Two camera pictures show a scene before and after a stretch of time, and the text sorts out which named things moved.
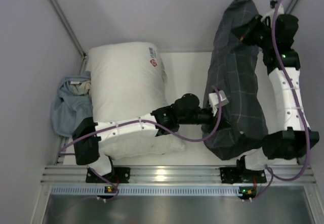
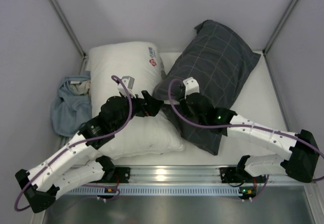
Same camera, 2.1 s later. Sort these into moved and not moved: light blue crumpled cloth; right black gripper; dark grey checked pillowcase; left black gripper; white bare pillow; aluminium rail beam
Moved: left black gripper; dark grey checked pillowcase; right black gripper
Not moved: light blue crumpled cloth; aluminium rail beam; white bare pillow
